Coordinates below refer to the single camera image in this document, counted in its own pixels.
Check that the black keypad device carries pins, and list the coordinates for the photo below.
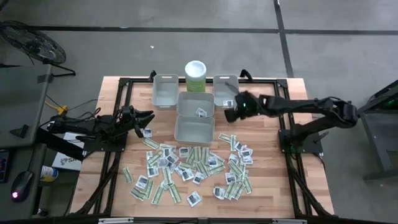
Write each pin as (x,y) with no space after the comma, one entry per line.
(3,166)

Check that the black diagonal bar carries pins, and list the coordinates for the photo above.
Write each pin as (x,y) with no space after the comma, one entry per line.
(59,144)

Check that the black floor fan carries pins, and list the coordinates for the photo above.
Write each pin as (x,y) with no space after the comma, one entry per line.
(34,43)

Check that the dark grey metal cart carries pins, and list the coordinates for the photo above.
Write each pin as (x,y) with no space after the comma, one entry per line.
(374,146)

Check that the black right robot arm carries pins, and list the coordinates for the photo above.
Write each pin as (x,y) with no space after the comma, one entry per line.
(311,105)

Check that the grey side table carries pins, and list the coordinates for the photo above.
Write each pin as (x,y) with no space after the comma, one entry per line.
(21,102)

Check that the black wedge-shaped object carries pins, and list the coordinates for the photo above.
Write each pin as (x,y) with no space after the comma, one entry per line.
(21,130)

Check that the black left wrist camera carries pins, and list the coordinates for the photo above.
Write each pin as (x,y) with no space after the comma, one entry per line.
(139,131)

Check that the grey plastic bin with slots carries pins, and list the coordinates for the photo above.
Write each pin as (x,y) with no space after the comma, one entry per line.
(219,88)
(164,90)

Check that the silver mounting bracket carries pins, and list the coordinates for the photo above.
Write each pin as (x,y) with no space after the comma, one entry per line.
(289,221)
(115,220)

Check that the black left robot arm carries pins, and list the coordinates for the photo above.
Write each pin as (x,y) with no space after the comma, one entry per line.
(84,126)

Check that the green wipes canister white lid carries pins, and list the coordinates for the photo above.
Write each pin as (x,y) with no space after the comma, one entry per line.
(195,70)

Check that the grey desk top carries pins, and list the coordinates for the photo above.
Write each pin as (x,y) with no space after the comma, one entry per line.
(21,158)

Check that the wide grey plastic bin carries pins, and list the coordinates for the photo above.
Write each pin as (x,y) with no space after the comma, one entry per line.
(189,104)
(194,130)

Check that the white antiseptic towelette packet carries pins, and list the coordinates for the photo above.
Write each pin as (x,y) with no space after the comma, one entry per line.
(167,152)
(187,175)
(239,146)
(219,192)
(184,152)
(247,160)
(172,159)
(246,153)
(228,103)
(199,177)
(162,162)
(147,133)
(178,170)
(165,185)
(212,160)
(142,182)
(152,172)
(233,157)
(194,199)
(230,178)
(201,112)

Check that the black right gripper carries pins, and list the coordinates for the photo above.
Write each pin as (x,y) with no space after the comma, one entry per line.
(247,107)

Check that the black computer mouse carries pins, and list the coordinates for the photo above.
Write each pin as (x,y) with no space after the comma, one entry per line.
(22,185)

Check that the white and yellow can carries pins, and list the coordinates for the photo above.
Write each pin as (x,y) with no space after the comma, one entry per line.
(49,173)

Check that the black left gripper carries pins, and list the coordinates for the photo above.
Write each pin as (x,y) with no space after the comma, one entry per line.
(127,116)

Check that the white printed cardboard box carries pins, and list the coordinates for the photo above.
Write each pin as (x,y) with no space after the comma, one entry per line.
(70,161)

